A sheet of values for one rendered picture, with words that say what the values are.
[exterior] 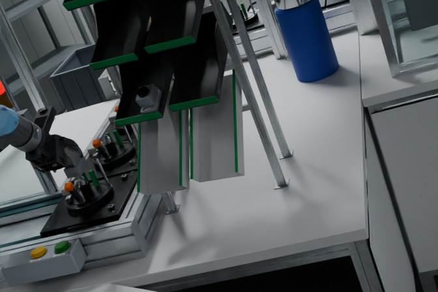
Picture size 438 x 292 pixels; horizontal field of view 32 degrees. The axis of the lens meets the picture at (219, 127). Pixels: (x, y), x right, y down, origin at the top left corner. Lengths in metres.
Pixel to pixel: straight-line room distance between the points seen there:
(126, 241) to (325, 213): 0.52
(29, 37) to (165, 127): 4.25
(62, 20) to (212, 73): 4.57
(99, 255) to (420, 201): 1.11
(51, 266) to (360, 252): 0.78
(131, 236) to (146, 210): 0.13
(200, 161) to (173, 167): 0.07
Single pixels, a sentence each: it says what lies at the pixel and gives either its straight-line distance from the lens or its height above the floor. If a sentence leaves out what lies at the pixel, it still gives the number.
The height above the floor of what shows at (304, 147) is 0.86.
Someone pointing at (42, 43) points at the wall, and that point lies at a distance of 6.31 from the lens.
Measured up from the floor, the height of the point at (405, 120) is 0.75.
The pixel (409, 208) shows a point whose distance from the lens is 2.65.
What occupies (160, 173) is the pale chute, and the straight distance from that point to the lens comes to 2.03.
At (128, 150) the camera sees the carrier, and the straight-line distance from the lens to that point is 2.37.
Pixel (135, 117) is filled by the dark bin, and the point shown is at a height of 1.21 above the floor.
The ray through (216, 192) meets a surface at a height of 0.86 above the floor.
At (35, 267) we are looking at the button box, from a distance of 2.06.
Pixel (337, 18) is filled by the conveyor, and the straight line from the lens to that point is 3.09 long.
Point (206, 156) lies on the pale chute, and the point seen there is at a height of 1.04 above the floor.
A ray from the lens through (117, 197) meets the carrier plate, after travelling 2.15.
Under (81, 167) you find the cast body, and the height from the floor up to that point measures 1.08.
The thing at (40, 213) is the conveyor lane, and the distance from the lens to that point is 2.39.
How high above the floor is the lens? 1.83
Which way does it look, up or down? 22 degrees down
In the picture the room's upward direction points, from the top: 21 degrees counter-clockwise
